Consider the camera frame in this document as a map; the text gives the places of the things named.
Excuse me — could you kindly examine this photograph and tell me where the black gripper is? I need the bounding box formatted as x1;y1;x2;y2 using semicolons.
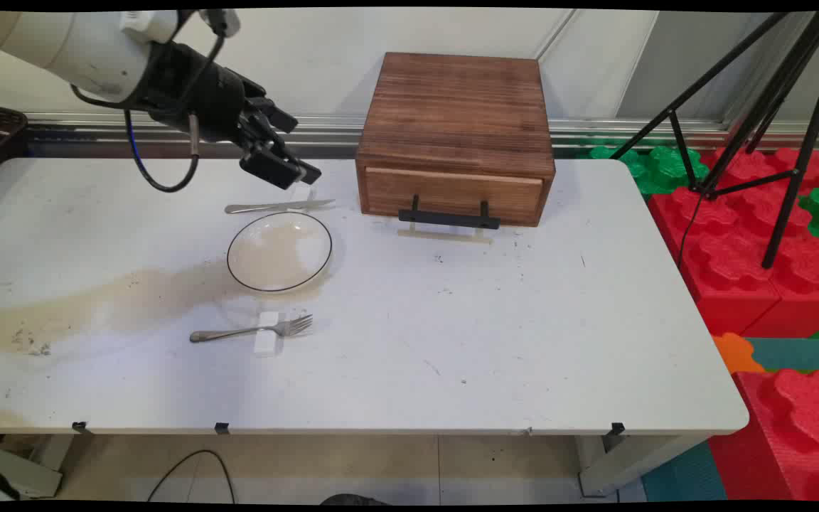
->
141;41;323;191

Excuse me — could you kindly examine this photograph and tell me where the wooden drawer with black handle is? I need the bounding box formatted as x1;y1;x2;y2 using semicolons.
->
365;166;545;230

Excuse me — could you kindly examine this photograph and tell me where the silver table knife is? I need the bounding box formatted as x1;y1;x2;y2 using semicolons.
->
224;199;337;215

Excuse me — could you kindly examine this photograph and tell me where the white plate with black rim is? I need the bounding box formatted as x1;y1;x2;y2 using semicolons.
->
226;210;333;293

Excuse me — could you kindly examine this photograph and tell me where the brown wooden drawer cabinet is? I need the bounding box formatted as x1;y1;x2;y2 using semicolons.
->
355;52;557;228

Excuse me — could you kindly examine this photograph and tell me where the silver fork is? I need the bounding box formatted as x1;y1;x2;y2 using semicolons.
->
189;315;314;344

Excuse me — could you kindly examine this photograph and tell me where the white block fork rest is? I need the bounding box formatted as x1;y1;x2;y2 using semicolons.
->
252;311;283;357

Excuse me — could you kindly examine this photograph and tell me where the white table leg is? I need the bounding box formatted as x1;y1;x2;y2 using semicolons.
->
576;433;710;498
0;435;75;500

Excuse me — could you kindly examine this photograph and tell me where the large red foam block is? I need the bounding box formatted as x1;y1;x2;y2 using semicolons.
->
647;145;819;339

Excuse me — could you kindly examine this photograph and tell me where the orange foam piece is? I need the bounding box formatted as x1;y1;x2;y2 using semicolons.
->
711;332;766;375

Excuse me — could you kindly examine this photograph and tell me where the black tripod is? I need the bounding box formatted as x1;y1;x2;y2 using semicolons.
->
609;10;819;270

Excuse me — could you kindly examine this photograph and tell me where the teal foam mat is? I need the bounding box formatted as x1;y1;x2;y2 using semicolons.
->
746;337;819;374

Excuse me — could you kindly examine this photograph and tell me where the aluminium wall rail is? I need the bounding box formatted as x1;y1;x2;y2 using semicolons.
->
24;112;819;154

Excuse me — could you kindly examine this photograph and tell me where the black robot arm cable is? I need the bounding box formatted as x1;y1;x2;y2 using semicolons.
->
70;32;230;193

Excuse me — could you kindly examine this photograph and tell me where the wrist camera with grey mount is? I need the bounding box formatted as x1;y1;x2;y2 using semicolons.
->
120;9;242;44

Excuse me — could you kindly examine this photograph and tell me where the black floor cable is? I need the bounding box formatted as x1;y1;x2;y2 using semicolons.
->
145;449;237;505

